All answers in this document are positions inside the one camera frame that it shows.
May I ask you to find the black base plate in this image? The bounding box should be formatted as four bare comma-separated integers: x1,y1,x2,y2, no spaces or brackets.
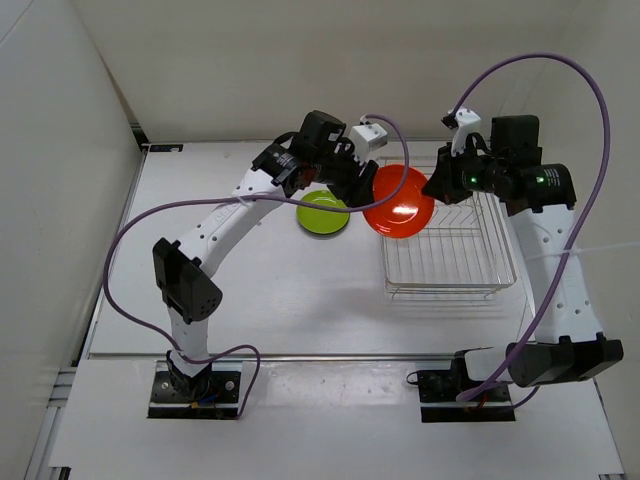
405,367,517,424
147,362,242,420

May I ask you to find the white cable tie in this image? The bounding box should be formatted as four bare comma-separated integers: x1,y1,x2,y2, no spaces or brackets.
524,241,640,261

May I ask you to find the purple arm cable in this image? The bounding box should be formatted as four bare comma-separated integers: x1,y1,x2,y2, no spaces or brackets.
447,52,612,416
103,113,412,420

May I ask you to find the orange plate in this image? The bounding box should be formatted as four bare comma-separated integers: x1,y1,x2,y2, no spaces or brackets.
363,164,435,239

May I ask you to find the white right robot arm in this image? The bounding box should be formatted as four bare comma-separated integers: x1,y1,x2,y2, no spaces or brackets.
422,108,624,401

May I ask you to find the aluminium table edge rail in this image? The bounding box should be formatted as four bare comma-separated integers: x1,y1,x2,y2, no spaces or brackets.
74,142,151,366

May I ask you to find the wire dish rack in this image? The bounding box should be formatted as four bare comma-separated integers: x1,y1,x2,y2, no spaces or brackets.
377,154,519,303

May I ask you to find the black logo sticker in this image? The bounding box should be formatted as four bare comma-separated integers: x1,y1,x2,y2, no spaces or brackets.
149,144,184,153

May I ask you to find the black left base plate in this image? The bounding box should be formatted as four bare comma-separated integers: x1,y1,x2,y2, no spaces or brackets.
147,362,242,420

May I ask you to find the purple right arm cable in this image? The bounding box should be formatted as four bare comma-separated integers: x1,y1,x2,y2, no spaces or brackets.
447,52,612,416

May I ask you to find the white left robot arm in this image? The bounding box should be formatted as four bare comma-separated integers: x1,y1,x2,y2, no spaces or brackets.
152,110,388,401

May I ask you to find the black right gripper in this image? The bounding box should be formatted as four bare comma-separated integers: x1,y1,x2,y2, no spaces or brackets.
422,140,505,206

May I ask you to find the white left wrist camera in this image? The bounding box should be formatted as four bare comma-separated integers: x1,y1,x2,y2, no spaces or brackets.
348,117,388,163

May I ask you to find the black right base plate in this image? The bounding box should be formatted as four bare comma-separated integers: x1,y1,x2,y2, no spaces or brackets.
405,367,517,424

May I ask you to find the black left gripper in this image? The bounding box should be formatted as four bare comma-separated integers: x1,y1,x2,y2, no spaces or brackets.
312,138,378,208

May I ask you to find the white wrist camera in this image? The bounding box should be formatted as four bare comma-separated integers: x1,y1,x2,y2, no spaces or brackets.
441,107,482,157
348,117,388,163

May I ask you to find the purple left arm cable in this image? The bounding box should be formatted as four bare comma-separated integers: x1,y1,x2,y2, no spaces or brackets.
103,113,412,420

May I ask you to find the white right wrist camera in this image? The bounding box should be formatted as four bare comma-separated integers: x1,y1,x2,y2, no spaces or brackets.
441,107,482,157

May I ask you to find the green plate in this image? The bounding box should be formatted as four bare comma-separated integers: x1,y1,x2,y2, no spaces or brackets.
296,189,350,236

